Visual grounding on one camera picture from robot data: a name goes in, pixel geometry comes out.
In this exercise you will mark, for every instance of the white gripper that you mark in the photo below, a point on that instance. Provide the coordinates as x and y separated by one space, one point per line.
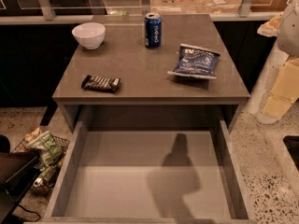
290 32

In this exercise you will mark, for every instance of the blue chip bag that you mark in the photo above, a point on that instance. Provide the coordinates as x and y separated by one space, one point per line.
195 62

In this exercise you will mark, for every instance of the open grey top drawer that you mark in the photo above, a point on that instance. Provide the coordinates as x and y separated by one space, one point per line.
150 164

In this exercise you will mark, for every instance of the grey cabinet with top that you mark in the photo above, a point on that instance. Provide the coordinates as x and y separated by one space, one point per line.
144 72

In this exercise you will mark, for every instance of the green chip bag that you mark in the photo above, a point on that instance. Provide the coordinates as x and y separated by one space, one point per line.
46 147

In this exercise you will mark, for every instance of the cardboard box left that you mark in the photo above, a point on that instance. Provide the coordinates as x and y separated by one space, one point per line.
172 6

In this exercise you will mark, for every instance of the blue soda can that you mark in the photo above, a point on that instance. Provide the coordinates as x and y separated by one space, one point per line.
153 30

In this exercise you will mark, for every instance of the dark chocolate bar wrapper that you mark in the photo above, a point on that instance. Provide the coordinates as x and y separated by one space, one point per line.
96 83

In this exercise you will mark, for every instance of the white bowl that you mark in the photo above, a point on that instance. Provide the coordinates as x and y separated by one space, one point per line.
89 35

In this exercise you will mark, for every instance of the metal can in basket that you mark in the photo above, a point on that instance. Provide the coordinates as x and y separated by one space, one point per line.
40 187

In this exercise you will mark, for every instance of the black wire basket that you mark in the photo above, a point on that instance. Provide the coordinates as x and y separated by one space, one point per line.
48 174

